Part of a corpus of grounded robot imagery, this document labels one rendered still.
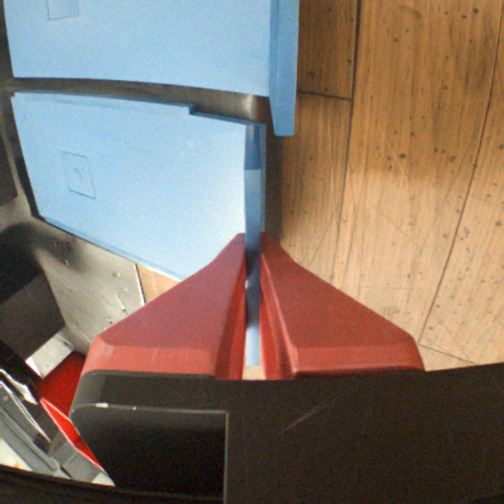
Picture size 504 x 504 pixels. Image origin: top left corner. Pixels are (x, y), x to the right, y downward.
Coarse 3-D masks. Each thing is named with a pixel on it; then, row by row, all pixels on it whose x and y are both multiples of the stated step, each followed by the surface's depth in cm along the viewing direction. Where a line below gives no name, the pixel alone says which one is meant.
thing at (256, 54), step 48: (96, 0) 11; (144, 0) 11; (192, 0) 10; (240, 0) 9; (288, 0) 7; (48, 48) 14; (96, 48) 13; (144, 48) 12; (192, 48) 11; (240, 48) 10; (288, 48) 7; (288, 96) 8
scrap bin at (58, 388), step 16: (64, 368) 36; (80, 368) 36; (48, 384) 34; (64, 384) 34; (48, 400) 32; (64, 400) 33; (64, 416) 31; (64, 432) 38; (80, 448) 40; (96, 464) 39
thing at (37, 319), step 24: (0, 144) 24; (0, 168) 24; (0, 192) 25; (0, 264) 31; (24, 264) 31; (0, 288) 29; (24, 288) 29; (48, 288) 32; (0, 312) 28; (24, 312) 30; (48, 312) 32; (0, 336) 28; (24, 336) 30; (48, 336) 33; (24, 360) 31
